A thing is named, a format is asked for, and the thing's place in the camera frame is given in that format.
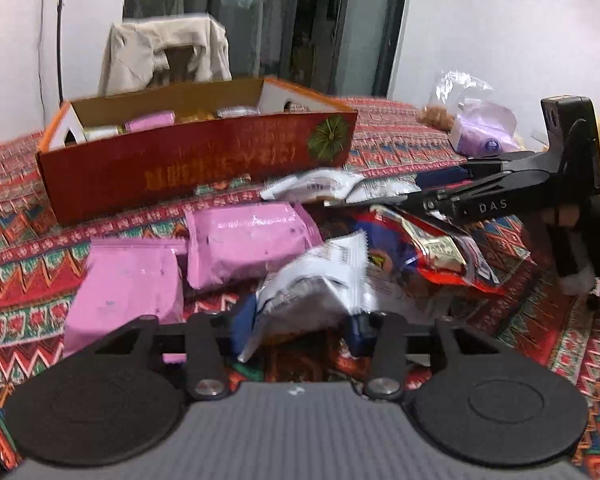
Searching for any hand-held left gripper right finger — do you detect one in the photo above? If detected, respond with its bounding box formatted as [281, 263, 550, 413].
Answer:
[345, 310, 503, 402]

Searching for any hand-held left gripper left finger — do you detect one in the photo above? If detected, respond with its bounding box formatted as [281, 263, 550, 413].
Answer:
[92, 294, 258, 402]

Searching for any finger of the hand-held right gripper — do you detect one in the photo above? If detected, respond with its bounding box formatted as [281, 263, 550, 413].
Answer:
[414, 151, 549, 190]
[324, 170, 556, 211]

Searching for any white snack packet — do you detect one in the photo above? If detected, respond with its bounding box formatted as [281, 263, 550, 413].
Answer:
[370, 280, 453, 327]
[260, 170, 363, 203]
[237, 231, 377, 363]
[345, 177, 422, 206]

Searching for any small gold snack packet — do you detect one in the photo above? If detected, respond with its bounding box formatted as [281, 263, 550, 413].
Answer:
[405, 225, 469, 274]

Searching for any red snack packet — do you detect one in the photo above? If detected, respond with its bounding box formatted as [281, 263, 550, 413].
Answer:
[354, 205, 507, 302]

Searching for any pink snack packet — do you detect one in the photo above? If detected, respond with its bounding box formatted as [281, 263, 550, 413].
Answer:
[186, 201, 324, 291]
[62, 237, 187, 363]
[125, 111, 177, 133]

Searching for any red cardboard box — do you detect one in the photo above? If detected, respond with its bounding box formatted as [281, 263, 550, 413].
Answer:
[36, 77, 358, 226]

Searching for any silver snack packet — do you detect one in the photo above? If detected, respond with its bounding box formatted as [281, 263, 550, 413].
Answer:
[216, 105, 261, 119]

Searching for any purple tissue pack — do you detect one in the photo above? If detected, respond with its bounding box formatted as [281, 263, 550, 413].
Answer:
[449, 100, 524, 157]

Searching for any clear plastic bag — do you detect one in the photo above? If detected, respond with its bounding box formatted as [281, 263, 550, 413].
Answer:
[419, 69, 497, 132]

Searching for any sliding glass door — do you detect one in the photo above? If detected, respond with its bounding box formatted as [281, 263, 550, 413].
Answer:
[124, 0, 412, 98]

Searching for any dark wooden chair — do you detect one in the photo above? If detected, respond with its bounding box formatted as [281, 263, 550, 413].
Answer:
[150, 45, 206, 86]

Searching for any beige jacket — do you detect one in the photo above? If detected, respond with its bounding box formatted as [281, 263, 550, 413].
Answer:
[98, 14, 232, 97]

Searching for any studio light on stand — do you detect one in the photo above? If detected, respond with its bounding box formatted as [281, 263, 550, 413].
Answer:
[54, 0, 68, 106]

